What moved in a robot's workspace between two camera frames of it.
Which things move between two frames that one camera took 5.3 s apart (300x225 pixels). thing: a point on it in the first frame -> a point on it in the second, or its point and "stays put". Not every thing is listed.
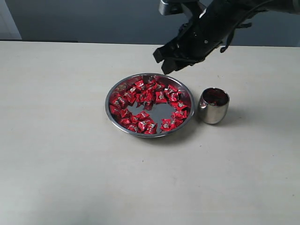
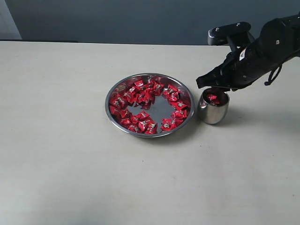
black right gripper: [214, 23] -> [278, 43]
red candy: [161, 97] -> [212, 96]
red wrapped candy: [125, 122] stays put
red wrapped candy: [178, 106] stays put
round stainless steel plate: [150, 105] stays put
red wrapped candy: [139, 85] stays put
